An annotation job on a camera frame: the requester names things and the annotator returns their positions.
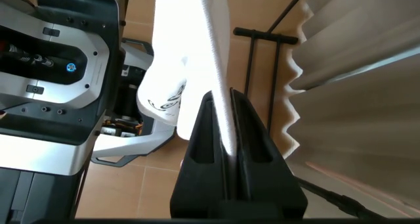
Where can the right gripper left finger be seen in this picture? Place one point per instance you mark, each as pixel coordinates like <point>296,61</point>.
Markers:
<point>200,178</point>

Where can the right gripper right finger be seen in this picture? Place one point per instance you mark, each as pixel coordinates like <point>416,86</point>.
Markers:
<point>265,174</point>

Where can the white printed t-shirt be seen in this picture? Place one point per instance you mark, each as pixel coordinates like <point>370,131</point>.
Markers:
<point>177,36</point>

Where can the black clothes rack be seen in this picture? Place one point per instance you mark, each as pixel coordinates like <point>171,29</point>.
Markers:
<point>262,35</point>

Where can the beige curtain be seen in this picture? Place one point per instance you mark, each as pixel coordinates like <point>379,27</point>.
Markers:
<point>361,102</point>

